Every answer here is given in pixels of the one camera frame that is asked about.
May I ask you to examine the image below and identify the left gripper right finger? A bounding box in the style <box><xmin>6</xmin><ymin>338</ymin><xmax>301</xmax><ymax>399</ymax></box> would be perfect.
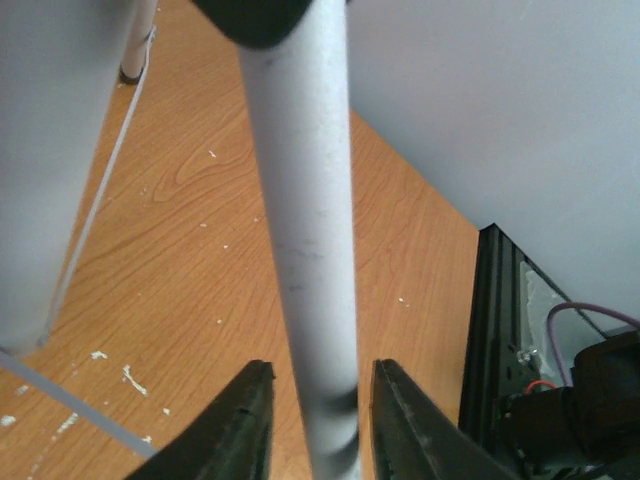
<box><xmin>370</xmin><ymin>359</ymin><xmax>515</xmax><ymax>480</ymax></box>

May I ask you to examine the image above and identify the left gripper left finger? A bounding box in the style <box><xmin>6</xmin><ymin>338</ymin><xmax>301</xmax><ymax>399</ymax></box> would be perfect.
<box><xmin>128</xmin><ymin>360</ymin><xmax>275</xmax><ymax>480</ymax></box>

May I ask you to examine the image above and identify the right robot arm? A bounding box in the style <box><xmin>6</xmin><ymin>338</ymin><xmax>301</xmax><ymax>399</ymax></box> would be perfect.
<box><xmin>499</xmin><ymin>331</ymin><xmax>639</xmax><ymax>479</ymax></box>

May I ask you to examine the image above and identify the white tripod music stand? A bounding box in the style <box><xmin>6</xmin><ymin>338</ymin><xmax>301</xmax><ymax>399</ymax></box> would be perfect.
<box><xmin>1</xmin><ymin>1</ymin><xmax>361</xmax><ymax>479</ymax></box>

